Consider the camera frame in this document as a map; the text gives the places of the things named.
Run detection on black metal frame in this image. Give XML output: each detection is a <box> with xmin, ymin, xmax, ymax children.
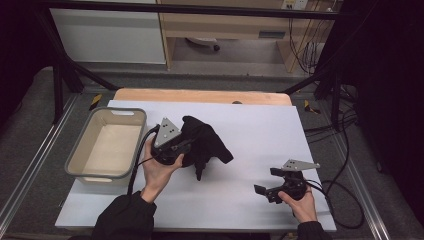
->
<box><xmin>33</xmin><ymin>0</ymin><xmax>354</xmax><ymax>125</ymax></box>

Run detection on aluminium rail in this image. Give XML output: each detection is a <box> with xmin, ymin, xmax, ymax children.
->
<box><xmin>328</xmin><ymin>131</ymin><xmax>392</xmax><ymax>240</ymax></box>
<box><xmin>0</xmin><ymin>94</ymin><xmax>80</xmax><ymax>228</ymax></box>

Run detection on black cloth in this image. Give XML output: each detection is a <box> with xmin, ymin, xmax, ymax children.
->
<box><xmin>179</xmin><ymin>115</ymin><xmax>235</xmax><ymax>182</ymax></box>

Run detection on person's left hand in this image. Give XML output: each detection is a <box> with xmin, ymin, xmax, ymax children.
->
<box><xmin>139</xmin><ymin>137</ymin><xmax>185</xmax><ymax>205</ymax></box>

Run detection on hanging black cables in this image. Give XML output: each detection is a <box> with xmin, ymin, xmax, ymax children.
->
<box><xmin>287</xmin><ymin>17</ymin><xmax>322</xmax><ymax>75</ymax></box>

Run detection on white power strip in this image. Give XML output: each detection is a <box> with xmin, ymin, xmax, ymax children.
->
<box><xmin>281</xmin><ymin>0</ymin><xmax>310</xmax><ymax>11</ymax></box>

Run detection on person's right hand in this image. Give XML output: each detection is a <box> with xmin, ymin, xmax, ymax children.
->
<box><xmin>278</xmin><ymin>186</ymin><xmax>319</xmax><ymax>224</ymax></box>

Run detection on white board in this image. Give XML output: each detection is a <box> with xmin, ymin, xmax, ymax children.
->
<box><xmin>54</xmin><ymin>99</ymin><xmax>337</xmax><ymax>233</ymax></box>

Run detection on light wooden desk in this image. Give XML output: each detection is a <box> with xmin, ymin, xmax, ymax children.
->
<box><xmin>156</xmin><ymin>0</ymin><xmax>338</xmax><ymax>73</ymax></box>

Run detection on chair base with caster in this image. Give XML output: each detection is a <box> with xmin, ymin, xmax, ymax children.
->
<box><xmin>184</xmin><ymin>36</ymin><xmax>221</xmax><ymax>53</ymax></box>

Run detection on yellow and black tape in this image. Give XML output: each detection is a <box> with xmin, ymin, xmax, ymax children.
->
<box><xmin>88</xmin><ymin>93</ymin><xmax>103</xmax><ymax>112</ymax></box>
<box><xmin>303</xmin><ymin>99</ymin><xmax>322</xmax><ymax>115</ymax></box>

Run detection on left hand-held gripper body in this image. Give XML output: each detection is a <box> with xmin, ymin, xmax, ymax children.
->
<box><xmin>150</xmin><ymin>117</ymin><xmax>188</xmax><ymax>166</ymax></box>

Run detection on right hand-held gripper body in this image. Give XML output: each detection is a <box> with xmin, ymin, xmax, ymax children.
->
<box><xmin>279</xmin><ymin>158</ymin><xmax>321</xmax><ymax>202</ymax></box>

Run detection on white cabinet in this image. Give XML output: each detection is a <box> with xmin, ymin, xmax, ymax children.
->
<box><xmin>49</xmin><ymin>7</ymin><xmax>167</xmax><ymax>65</ymax></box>

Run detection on left hand-held gripper cable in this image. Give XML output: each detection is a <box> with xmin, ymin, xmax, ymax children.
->
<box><xmin>126</xmin><ymin>123</ymin><xmax>162</xmax><ymax>198</ymax></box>

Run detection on hand-held gripper cable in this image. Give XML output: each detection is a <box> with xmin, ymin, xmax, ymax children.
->
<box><xmin>305</xmin><ymin>179</ymin><xmax>365</xmax><ymax>230</ymax></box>
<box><xmin>126</xmin><ymin>123</ymin><xmax>162</xmax><ymax>198</ymax></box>

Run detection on beige plastic basket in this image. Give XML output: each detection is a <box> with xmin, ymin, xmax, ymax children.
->
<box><xmin>64</xmin><ymin>106</ymin><xmax>148</xmax><ymax>187</ymax></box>

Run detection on black floor cables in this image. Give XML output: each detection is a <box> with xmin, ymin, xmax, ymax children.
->
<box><xmin>303</xmin><ymin>83</ymin><xmax>360</xmax><ymax>143</ymax></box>

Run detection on right hand-held gripper cable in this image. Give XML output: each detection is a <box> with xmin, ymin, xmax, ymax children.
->
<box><xmin>305</xmin><ymin>179</ymin><xmax>365</xmax><ymax>230</ymax></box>

